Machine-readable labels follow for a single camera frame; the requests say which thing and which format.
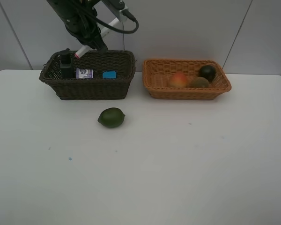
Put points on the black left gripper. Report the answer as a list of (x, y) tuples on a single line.
[(83, 29)]

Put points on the white marker with red caps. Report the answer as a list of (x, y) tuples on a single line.
[(104, 32)]

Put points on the blue whiteboard eraser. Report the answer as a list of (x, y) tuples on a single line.
[(109, 75)]

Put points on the purple lidded round container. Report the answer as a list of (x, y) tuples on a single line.
[(84, 73)]

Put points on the dark green square bottle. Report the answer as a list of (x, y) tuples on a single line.
[(66, 65)]

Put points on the red orange peach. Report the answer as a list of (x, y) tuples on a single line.
[(178, 80)]

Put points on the brown kiwi fruit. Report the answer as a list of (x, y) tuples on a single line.
[(199, 82)]

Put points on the dark green avocado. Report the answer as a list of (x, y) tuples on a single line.
[(208, 72)]

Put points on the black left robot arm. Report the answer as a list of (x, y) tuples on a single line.
[(58, 5)]

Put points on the dark brown wicker basket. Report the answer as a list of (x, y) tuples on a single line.
[(97, 88)]

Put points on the orange wicker basket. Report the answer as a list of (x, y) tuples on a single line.
[(156, 73)]

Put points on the green lime fruit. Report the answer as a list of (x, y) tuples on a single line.
[(111, 118)]

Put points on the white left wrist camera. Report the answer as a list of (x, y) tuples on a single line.
[(117, 7)]

